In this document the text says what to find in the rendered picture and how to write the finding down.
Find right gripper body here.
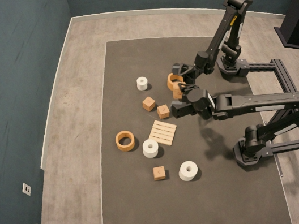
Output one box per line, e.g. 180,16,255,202
181,67,199,84

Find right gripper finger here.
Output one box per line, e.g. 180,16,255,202
177,63,194,76

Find orange-brown open cup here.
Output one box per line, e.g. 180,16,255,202
116,131,135,151

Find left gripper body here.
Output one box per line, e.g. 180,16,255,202
182,85,199,102

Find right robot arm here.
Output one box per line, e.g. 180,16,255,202
189,0,253,76

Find small square wooden pallet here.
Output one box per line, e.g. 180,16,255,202
149,120,176,146

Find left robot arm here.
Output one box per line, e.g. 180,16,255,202
170,88,299,162

